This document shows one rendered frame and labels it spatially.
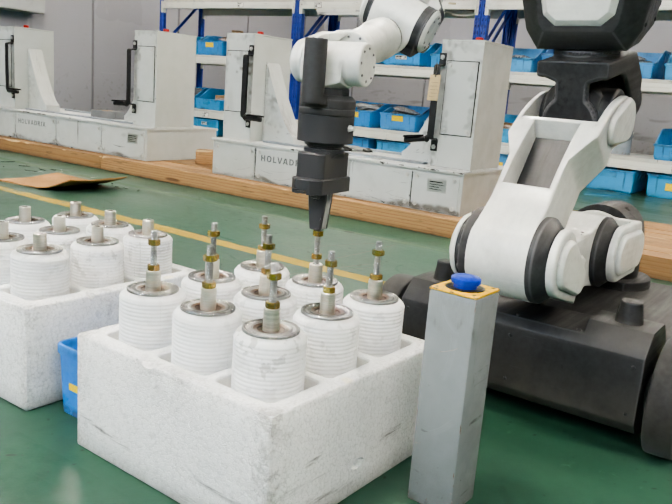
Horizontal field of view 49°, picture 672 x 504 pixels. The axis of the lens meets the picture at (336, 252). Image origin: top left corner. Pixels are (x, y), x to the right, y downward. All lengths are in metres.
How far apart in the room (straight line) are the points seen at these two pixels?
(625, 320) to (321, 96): 0.63
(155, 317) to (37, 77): 4.46
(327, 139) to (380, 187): 2.17
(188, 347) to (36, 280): 0.40
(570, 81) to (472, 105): 1.74
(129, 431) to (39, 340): 0.28
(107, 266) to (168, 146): 3.05
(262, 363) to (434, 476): 0.30
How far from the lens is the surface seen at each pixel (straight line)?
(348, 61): 1.12
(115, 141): 4.52
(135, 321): 1.10
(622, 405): 1.32
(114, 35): 8.72
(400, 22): 1.35
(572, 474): 1.26
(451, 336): 0.99
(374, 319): 1.10
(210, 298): 1.02
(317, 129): 1.13
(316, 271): 1.19
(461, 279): 0.98
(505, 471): 1.23
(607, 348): 1.30
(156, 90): 4.34
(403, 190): 3.22
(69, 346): 1.31
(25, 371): 1.32
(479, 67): 3.14
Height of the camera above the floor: 0.56
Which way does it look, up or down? 12 degrees down
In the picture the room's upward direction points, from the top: 5 degrees clockwise
